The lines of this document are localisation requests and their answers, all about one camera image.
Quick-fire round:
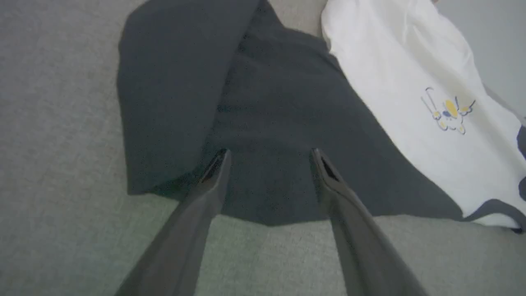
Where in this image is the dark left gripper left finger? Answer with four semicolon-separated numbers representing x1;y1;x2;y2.
114;148;233;296

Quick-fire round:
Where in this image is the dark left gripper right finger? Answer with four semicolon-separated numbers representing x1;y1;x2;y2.
309;148;430;296

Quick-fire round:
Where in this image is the white and black t-shirt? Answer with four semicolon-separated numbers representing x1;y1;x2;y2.
117;0;526;235

